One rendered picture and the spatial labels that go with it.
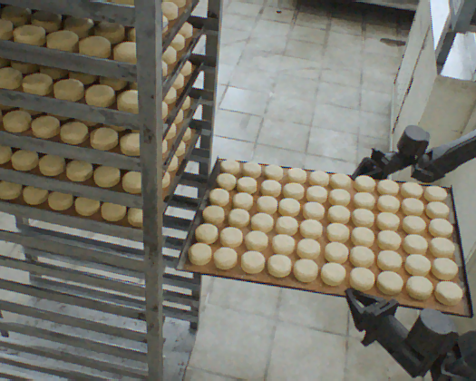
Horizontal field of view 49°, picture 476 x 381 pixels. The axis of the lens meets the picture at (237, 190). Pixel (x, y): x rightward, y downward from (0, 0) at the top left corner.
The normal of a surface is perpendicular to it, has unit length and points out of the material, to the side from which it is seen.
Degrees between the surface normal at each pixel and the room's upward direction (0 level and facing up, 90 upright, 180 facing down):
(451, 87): 90
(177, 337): 0
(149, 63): 90
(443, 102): 90
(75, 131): 0
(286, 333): 0
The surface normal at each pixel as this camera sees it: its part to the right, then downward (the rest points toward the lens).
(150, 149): -0.19, 0.63
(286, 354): 0.09, -0.75
